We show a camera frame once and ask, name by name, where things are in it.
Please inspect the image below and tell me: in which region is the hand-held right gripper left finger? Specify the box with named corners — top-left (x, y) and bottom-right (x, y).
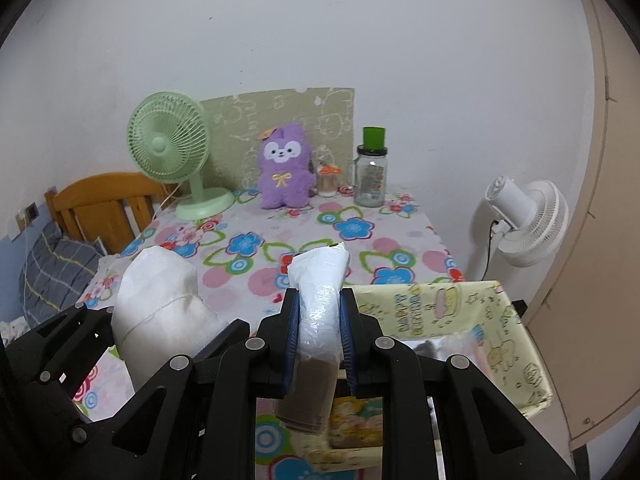
top-left (67, 288), bottom-right (302, 480)

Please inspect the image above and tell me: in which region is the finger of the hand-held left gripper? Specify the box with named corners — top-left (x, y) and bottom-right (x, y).
top-left (192, 319), bottom-right (251, 362)
top-left (6, 305), bottom-right (117, 391)

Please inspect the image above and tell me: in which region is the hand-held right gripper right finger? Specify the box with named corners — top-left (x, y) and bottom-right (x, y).
top-left (339, 287), bottom-right (583, 480)

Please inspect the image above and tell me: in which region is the clear plastic packet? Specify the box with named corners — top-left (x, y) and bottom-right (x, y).
top-left (274, 241), bottom-right (348, 436)

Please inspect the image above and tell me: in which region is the white cloth bundle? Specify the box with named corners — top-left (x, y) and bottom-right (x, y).
top-left (111, 246), bottom-right (231, 393)

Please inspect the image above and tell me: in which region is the yellow cartoon storage box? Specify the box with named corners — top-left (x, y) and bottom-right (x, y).
top-left (305, 280), bottom-right (554, 468)

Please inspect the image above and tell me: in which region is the plaid grey pillow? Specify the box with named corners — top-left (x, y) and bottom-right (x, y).
top-left (19, 220), bottom-right (108, 328)

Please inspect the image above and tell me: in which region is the floral tablecloth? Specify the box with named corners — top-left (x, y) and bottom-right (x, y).
top-left (70, 185), bottom-right (466, 480)

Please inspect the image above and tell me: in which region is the cotton swab container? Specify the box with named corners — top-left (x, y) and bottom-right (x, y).
top-left (318, 162), bottom-right (341, 198)

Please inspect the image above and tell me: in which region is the purple plush toy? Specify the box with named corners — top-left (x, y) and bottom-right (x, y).
top-left (256, 125), bottom-right (317, 210)

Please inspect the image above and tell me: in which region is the glass bottle with green cap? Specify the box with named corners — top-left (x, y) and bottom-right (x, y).
top-left (353, 127), bottom-right (389, 207)

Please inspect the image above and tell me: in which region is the green desk fan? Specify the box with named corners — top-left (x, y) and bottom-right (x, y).
top-left (126, 91), bottom-right (236, 221)

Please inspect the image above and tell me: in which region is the white standing fan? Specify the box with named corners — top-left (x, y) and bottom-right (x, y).
top-left (465, 175), bottom-right (571, 282)

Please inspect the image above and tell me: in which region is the beige printed board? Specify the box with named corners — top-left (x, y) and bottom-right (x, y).
top-left (200, 87), bottom-right (357, 198)

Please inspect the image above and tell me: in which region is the beige door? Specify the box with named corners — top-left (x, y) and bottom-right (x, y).
top-left (520, 0), bottom-right (640, 456)

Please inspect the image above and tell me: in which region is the black fan cable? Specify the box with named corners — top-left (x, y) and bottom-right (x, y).
top-left (482, 219), bottom-right (502, 282)

